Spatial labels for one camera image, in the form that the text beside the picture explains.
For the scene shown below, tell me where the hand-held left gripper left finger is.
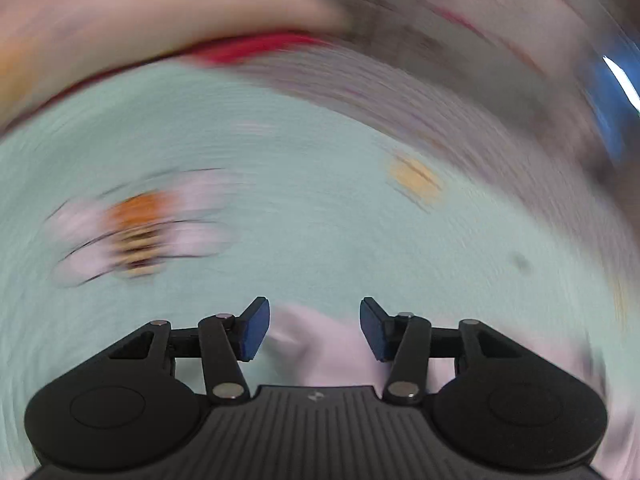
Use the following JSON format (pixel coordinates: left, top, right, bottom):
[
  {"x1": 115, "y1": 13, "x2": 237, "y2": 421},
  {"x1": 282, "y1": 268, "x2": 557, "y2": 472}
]
[{"x1": 107, "y1": 296, "x2": 271, "y2": 406}]

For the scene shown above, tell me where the sliding door wardrobe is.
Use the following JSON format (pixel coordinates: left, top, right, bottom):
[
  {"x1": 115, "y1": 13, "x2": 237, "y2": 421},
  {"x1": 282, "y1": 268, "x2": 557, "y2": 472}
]
[{"x1": 300, "y1": 0, "x2": 640, "y2": 171}]

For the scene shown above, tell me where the white blue floral shirt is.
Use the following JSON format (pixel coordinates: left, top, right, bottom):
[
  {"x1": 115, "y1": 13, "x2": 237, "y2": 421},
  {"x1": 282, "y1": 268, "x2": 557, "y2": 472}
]
[{"x1": 270, "y1": 305, "x2": 626, "y2": 480}]

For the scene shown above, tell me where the green quilted bee blanket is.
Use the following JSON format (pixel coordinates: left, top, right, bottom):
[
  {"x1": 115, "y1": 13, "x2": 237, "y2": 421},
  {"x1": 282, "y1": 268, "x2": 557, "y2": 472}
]
[{"x1": 0, "y1": 60, "x2": 631, "y2": 461}]

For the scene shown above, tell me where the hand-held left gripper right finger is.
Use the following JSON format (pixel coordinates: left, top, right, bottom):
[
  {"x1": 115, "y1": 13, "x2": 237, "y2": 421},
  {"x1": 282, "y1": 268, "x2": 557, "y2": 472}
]
[{"x1": 360, "y1": 296, "x2": 526, "y2": 405}]

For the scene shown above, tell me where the red cloth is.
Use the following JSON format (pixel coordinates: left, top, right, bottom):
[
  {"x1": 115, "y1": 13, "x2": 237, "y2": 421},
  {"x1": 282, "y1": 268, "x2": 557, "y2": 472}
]
[{"x1": 185, "y1": 32, "x2": 326, "y2": 66}]

